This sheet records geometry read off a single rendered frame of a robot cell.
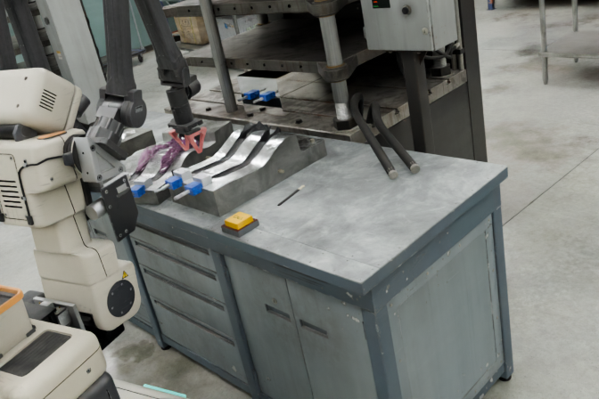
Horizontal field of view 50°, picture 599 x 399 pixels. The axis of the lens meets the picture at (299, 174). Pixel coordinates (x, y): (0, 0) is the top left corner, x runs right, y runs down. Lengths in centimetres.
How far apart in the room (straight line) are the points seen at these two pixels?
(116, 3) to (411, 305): 108
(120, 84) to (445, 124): 173
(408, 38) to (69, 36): 440
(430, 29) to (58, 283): 144
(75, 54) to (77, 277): 464
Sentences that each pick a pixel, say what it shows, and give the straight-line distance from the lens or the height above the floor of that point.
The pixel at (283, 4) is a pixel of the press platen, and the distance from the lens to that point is 266.
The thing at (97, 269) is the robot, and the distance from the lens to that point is 182.
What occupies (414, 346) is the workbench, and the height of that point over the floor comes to 47.
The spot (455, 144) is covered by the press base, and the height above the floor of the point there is 46.
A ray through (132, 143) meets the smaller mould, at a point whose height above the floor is 85.
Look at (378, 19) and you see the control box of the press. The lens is 243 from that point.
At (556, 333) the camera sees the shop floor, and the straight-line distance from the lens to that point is 264.
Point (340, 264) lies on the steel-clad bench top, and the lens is 161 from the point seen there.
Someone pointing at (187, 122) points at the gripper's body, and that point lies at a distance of 194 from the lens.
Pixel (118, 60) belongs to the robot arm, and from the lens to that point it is 165.
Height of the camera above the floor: 164
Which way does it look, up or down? 23 degrees down
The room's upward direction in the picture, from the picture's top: 12 degrees counter-clockwise
